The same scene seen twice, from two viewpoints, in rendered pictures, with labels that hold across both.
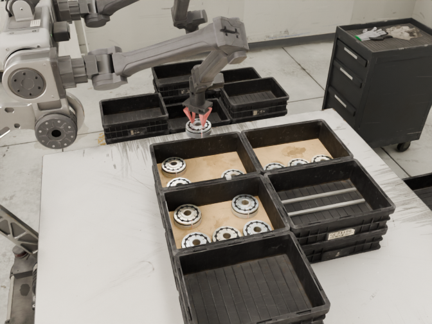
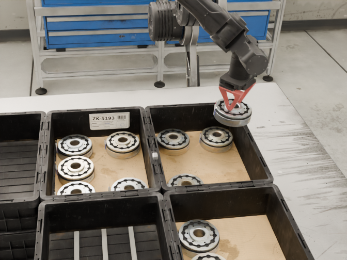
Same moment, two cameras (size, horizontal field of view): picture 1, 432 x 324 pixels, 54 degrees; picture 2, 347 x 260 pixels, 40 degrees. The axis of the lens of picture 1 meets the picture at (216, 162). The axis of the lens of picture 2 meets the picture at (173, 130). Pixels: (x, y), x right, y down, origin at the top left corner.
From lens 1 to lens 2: 1.71 m
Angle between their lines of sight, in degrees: 71
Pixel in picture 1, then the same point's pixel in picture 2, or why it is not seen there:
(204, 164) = (226, 169)
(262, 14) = not seen: outside the picture
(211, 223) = (111, 166)
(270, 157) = (249, 246)
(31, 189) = (336, 156)
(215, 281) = (26, 162)
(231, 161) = not seen: hidden behind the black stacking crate
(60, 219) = (175, 98)
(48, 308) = (72, 99)
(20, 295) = not seen: hidden behind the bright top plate
